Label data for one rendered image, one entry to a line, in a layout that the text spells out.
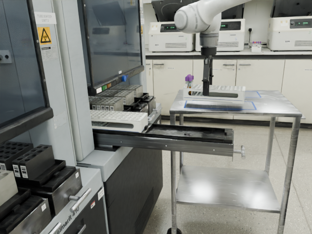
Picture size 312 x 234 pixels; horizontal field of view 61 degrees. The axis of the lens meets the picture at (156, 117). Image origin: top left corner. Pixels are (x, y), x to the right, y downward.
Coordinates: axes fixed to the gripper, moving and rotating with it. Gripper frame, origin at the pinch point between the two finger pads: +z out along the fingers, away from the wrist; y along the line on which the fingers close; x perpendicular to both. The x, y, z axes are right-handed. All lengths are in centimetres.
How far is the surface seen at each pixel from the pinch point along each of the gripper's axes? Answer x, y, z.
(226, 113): -10.3, -8.9, 9.5
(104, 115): 37, -39, 4
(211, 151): -7.9, -42.4, 13.7
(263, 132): -42, 179, 91
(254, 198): -27, 4, 63
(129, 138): 24, -44, 11
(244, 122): -20, 199, 88
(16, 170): 38, -84, 5
